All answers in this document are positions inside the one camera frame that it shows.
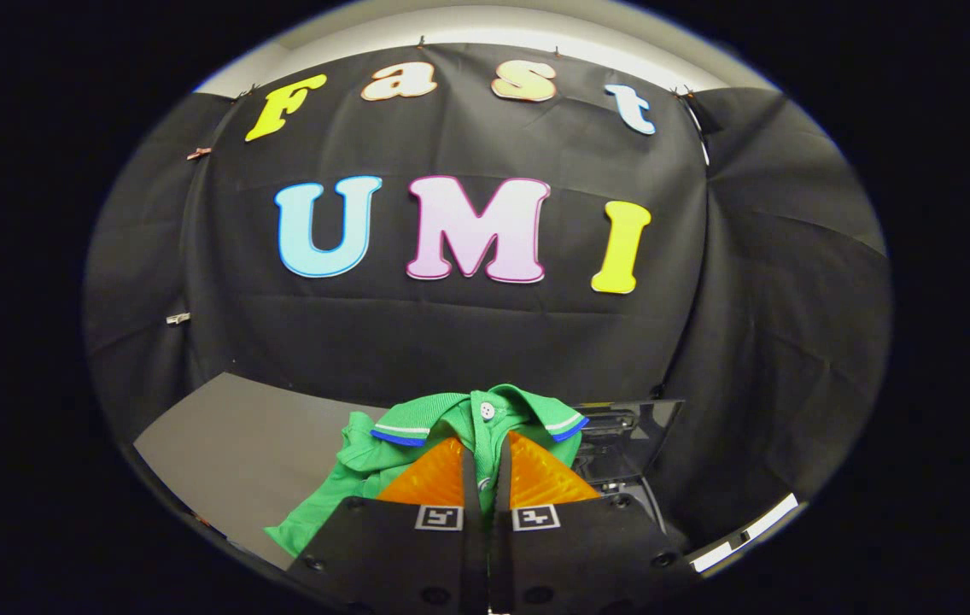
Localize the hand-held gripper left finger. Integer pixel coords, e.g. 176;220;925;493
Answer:
284;436;490;615

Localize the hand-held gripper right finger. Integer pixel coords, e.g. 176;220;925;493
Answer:
492;431;682;615

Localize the green polo shirt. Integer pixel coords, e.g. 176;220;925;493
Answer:
265;384;590;558

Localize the grey cabinet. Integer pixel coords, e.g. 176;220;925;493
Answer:
133;372;392;571

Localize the black backdrop cloth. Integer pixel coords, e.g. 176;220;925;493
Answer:
84;43;891;548

